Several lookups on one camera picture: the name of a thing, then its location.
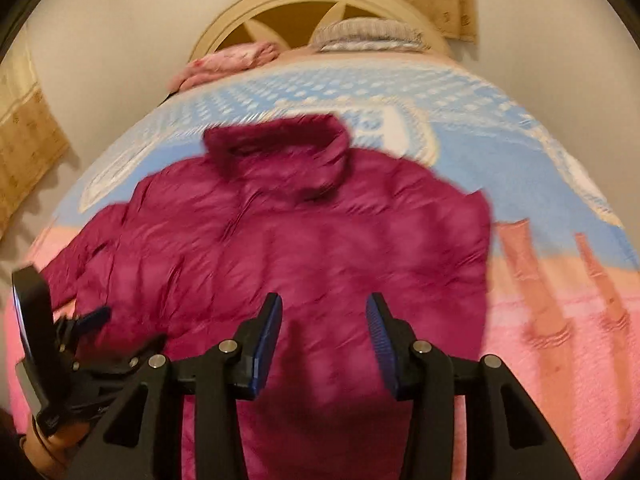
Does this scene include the magenta puffer jacket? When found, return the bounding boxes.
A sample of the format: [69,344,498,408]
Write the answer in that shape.
[43,115,491,479]

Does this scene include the person's left hand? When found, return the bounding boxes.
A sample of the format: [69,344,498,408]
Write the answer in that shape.
[20,418,91,480]

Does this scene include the blue pink printed bedspread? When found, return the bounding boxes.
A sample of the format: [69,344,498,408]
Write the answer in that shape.
[27,53,639,479]

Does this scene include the beige curtain at left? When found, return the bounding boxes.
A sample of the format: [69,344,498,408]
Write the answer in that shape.
[0,42,70,232]

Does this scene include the pink folded blanket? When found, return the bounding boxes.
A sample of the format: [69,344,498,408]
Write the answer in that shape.
[168,41,282,93]

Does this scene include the cream wooden headboard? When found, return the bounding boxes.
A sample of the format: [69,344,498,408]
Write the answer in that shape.
[190,0,452,60]

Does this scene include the striped grey pillow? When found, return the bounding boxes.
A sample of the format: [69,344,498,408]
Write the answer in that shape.
[308,18,431,52]

